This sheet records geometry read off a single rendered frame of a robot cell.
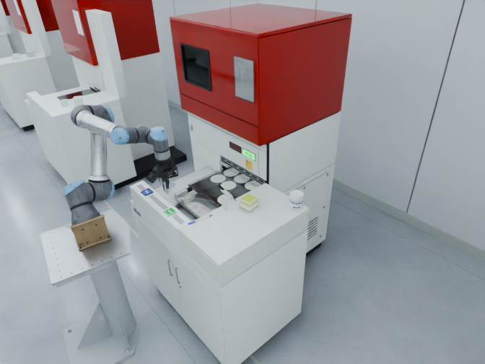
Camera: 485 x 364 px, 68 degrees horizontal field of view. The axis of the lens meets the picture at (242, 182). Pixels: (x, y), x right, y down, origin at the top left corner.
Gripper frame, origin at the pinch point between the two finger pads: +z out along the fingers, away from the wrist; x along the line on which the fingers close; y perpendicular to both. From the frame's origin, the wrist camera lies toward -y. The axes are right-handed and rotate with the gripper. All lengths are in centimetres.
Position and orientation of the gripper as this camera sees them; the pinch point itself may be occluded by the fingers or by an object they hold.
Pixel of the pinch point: (165, 192)
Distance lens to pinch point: 193.5
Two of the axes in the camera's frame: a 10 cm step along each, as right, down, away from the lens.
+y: 7.6, -3.8, 5.3
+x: -6.5, -3.9, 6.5
